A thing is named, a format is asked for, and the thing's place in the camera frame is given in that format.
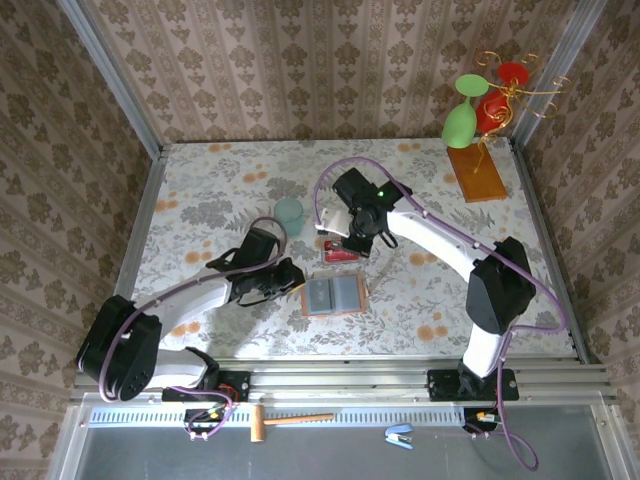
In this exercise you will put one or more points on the grey metal panel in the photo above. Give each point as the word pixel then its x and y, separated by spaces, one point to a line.
pixel 325 460

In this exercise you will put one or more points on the wooden mallet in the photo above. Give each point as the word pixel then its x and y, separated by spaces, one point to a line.
pixel 257 422

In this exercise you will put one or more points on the teal plastic cup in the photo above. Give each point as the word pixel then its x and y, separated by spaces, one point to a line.
pixel 289 212

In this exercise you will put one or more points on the aluminium table side rail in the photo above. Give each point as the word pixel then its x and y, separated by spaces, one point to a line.
pixel 145 225
pixel 540 225

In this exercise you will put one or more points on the black left wiring connector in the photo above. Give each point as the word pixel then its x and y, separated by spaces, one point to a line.
pixel 200 420

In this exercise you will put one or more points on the black wiring connector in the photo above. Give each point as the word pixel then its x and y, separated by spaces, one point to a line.
pixel 200 420
pixel 480 419

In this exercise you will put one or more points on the blue stapler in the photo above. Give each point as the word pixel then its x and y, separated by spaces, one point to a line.
pixel 397 432

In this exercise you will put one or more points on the long aluminium mounting rail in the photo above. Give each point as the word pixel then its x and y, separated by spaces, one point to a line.
pixel 340 380

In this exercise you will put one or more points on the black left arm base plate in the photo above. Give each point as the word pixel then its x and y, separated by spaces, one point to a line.
pixel 242 385

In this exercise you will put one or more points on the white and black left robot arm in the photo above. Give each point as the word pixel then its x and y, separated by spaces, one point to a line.
pixel 200 295

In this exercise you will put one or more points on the clear plastic tray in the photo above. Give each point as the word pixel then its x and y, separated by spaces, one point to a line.
pixel 320 257

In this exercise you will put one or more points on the green wine glass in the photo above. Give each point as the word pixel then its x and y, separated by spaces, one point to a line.
pixel 460 127

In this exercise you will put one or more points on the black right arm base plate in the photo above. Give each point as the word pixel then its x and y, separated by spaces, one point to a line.
pixel 440 385

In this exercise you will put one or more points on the aluminium frame post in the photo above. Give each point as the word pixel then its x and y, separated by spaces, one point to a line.
pixel 110 75
pixel 560 65

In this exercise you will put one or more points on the black right wiring connector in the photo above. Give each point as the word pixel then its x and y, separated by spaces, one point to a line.
pixel 480 419

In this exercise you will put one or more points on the wooden tray box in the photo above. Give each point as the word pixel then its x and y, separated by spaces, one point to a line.
pixel 350 300

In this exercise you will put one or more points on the red wine glass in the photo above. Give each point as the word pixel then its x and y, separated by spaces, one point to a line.
pixel 515 74

